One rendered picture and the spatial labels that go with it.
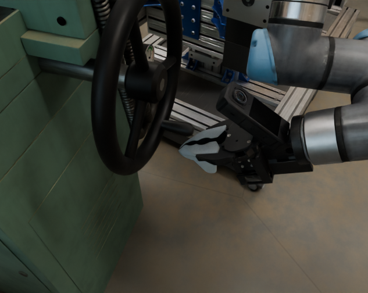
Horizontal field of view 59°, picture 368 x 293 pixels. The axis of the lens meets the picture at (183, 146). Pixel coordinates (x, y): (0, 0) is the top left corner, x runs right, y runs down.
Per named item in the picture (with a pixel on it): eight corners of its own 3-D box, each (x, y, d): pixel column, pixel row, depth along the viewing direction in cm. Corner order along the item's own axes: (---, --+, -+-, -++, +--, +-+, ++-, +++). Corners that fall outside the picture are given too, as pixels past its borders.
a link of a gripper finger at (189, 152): (186, 181, 58) (234, 177, 53) (170, 158, 55) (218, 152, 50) (192, 167, 60) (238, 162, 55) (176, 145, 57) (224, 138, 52)
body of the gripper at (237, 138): (237, 186, 54) (314, 182, 47) (214, 152, 49) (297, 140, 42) (246, 152, 58) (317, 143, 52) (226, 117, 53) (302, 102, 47)
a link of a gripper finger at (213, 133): (192, 167, 60) (238, 162, 55) (176, 145, 57) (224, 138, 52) (196, 154, 62) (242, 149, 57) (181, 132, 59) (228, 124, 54)
